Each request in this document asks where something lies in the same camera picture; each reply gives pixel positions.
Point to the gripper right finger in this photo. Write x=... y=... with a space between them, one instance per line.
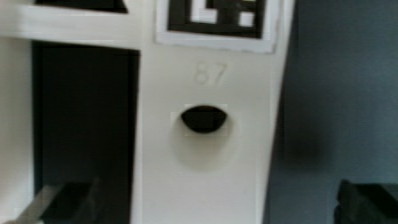
x=367 y=203

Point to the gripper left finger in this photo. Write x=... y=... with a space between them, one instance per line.
x=63 y=205

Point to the white chair back part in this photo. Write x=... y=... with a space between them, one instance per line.
x=139 y=97

